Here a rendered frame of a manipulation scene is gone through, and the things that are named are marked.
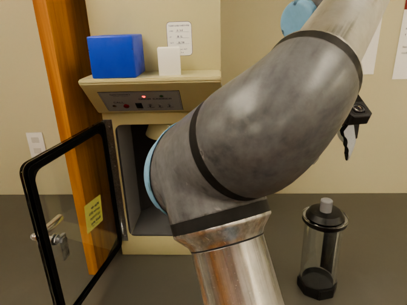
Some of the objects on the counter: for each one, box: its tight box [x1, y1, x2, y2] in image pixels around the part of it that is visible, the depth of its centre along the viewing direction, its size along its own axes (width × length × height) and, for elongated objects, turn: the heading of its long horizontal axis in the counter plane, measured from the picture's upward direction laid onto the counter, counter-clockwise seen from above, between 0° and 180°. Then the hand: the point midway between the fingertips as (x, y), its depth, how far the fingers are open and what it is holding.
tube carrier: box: [300, 205, 349, 290], centre depth 85 cm, size 11×11×21 cm
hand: (332, 159), depth 76 cm, fingers open, 8 cm apart
